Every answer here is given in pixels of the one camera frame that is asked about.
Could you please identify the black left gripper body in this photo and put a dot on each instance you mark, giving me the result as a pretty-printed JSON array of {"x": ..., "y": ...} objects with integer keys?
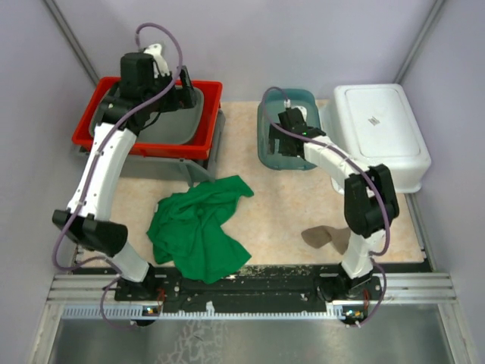
[{"x": 168, "y": 103}]

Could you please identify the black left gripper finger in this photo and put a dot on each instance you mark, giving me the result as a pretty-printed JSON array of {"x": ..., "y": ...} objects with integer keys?
[
  {"x": 185, "y": 78},
  {"x": 188, "y": 97}
]

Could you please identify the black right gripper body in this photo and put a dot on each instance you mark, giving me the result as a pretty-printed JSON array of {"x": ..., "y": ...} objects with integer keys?
[{"x": 283, "y": 138}]

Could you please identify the red plastic crate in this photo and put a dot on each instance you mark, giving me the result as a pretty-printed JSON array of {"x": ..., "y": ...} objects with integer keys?
[{"x": 147, "y": 144}]

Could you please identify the teal translucent plastic tub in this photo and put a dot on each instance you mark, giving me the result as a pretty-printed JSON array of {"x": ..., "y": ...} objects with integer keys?
[{"x": 268, "y": 142}]

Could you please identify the grey plastic tub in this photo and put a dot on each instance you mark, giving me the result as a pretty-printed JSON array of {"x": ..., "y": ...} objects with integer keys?
[{"x": 173, "y": 119}]

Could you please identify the large white plastic container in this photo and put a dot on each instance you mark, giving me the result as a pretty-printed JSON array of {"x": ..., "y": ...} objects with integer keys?
[{"x": 375, "y": 124}]

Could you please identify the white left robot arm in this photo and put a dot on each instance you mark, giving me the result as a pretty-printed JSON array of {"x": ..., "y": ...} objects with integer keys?
[{"x": 86, "y": 220}]

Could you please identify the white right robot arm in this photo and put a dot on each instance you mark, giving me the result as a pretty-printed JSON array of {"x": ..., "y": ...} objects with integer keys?
[{"x": 370, "y": 202}]

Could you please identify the grey plastic bin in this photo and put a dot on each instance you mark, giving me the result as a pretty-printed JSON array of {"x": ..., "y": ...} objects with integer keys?
[{"x": 178, "y": 169}]

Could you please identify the brown striped sock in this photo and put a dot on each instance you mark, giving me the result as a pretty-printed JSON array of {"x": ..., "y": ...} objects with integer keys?
[{"x": 317, "y": 237}]

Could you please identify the green cloth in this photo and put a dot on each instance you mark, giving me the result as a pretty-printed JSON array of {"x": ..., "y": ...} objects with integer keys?
[{"x": 186, "y": 229}]

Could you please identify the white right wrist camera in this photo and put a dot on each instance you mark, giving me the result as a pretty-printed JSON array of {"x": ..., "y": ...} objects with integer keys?
[{"x": 303, "y": 111}]

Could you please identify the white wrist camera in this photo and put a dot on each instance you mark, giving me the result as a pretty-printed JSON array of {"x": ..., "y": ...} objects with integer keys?
[
  {"x": 303, "y": 111},
  {"x": 157, "y": 57}
]

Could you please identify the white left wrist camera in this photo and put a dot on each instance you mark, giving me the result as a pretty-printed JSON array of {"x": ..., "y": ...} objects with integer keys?
[{"x": 157, "y": 57}]

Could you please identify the left aluminium frame post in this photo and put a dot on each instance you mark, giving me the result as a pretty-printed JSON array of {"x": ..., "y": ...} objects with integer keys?
[{"x": 66, "y": 31}]

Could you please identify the grey aluminium frame post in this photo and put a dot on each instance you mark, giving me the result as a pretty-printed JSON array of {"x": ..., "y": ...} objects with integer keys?
[{"x": 430, "y": 22}]

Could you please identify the aluminium front rail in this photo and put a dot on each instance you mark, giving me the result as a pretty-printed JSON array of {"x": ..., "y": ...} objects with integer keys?
[{"x": 92, "y": 296}]

